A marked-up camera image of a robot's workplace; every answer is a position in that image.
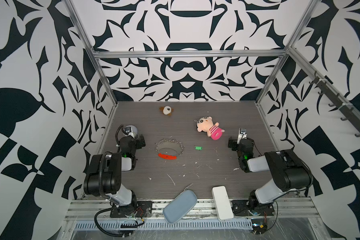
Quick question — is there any metal keyring with chain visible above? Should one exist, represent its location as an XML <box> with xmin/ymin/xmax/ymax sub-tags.
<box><xmin>155</xmin><ymin>138</ymin><xmax>184</xmax><ymax>156</ymax></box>

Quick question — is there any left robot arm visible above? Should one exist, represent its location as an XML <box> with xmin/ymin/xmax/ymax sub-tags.
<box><xmin>84</xmin><ymin>135</ymin><xmax>146</xmax><ymax>209</ymax></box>

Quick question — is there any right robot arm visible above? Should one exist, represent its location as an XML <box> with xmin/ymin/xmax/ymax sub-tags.
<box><xmin>228</xmin><ymin>137</ymin><xmax>313</xmax><ymax>215</ymax></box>

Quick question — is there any white dome timer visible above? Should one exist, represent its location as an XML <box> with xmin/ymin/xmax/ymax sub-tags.
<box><xmin>125</xmin><ymin>125</ymin><xmax>139</xmax><ymax>139</ymax></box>

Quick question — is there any pink plush doll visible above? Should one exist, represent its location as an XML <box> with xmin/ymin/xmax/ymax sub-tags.
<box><xmin>194</xmin><ymin>116</ymin><xmax>225</xmax><ymax>141</ymax></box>

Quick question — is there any brown white plush toy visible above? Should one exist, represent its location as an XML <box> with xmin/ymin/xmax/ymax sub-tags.
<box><xmin>159</xmin><ymin>106</ymin><xmax>174</xmax><ymax>116</ymax></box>

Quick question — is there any white rectangular box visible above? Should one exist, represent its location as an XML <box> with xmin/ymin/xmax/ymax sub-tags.
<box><xmin>212</xmin><ymin>186</ymin><xmax>234</xmax><ymax>221</ymax></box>

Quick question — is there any grey glasses case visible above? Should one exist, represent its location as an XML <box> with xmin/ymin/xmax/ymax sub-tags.
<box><xmin>163</xmin><ymin>190</ymin><xmax>198</xmax><ymax>224</ymax></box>

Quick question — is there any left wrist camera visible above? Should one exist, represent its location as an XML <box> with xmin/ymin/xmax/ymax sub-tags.
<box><xmin>123</xmin><ymin>127</ymin><xmax>133</xmax><ymax>136</ymax></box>

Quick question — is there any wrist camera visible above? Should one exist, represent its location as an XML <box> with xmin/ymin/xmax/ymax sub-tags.
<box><xmin>237</xmin><ymin>128</ymin><xmax>247</xmax><ymax>144</ymax></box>
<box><xmin>123</xmin><ymin>127</ymin><xmax>133</xmax><ymax>136</ymax></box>

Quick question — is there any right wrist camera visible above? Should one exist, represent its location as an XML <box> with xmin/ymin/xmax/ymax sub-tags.
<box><xmin>237</xmin><ymin>128</ymin><xmax>247</xmax><ymax>144</ymax></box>

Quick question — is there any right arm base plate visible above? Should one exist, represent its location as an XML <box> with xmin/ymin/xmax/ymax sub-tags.
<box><xmin>231</xmin><ymin>200</ymin><xmax>276</xmax><ymax>217</ymax></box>

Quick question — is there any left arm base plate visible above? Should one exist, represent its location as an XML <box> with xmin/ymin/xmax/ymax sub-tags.
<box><xmin>110</xmin><ymin>201</ymin><xmax>153</xmax><ymax>218</ymax></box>

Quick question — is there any wall hook rack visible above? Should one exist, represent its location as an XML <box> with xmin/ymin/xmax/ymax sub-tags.
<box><xmin>310</xmin><ymin>71</ymin><xmax>360</xmax><ymax>138</ymax></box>

